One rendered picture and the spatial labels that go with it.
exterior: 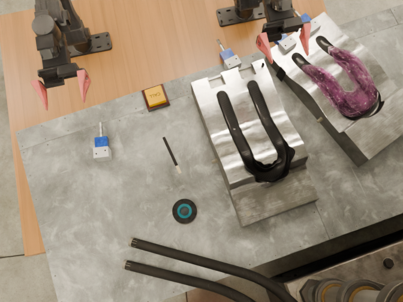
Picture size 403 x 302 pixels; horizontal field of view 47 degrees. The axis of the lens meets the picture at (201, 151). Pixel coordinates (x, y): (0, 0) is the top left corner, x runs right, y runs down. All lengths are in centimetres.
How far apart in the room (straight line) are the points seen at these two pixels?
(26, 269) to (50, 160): 95
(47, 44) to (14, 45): 66
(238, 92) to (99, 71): 51
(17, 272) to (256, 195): 141
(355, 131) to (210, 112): 47
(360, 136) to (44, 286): 164
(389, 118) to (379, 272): 49
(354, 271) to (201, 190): 55
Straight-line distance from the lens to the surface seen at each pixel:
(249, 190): 149
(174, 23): 177
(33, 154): 168
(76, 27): 162
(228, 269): 141
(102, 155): 155
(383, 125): 158
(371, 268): 162
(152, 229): 154
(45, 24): 125
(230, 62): 163
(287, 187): 150
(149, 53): 172
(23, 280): 249
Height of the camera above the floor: 232
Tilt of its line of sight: 75 degrees down
